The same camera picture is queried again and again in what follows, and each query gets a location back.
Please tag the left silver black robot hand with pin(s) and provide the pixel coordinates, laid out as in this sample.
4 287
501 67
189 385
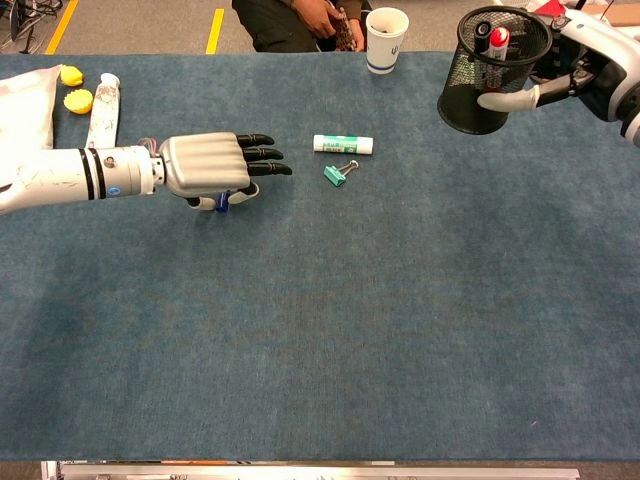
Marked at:
205 162

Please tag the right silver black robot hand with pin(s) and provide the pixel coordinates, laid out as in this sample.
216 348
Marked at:
595 65

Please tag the blue capped whiteboard marker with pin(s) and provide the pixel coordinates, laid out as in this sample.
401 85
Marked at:
222 202

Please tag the red capped whiteboard marker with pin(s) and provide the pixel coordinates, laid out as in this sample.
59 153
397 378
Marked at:
497 42

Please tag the black capped whiteboard marker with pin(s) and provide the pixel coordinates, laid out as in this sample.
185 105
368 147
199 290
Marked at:
481 35

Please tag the black mesh pen holder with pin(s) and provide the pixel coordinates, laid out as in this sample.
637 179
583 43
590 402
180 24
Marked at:
462 105

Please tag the floral white cream tube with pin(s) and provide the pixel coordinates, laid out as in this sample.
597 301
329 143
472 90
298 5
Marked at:
105 110

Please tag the teal binder clip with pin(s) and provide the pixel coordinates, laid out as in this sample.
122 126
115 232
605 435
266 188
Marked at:
334 176

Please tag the green white glue stick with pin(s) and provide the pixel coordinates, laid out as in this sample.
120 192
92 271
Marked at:
342 144

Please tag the yellow ridged round cap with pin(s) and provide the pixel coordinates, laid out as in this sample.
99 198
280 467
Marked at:
78 101

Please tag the seated person in dark clothes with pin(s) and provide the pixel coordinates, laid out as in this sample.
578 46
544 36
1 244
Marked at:
280 25

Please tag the yellow lemon shaped toy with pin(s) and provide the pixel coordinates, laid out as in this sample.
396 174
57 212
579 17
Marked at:
71 75

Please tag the blue felt table mat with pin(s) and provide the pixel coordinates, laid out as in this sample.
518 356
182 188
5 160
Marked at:
320 300

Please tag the white plastic bag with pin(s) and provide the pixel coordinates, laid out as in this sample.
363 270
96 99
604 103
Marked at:
22 110

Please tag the patterned phone in case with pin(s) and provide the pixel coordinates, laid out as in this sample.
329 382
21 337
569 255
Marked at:
347 32

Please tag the white paper cup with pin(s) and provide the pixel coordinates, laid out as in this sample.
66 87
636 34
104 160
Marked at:
385 45

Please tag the aluminium profile rail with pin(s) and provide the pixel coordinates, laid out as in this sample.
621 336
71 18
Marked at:
300 472

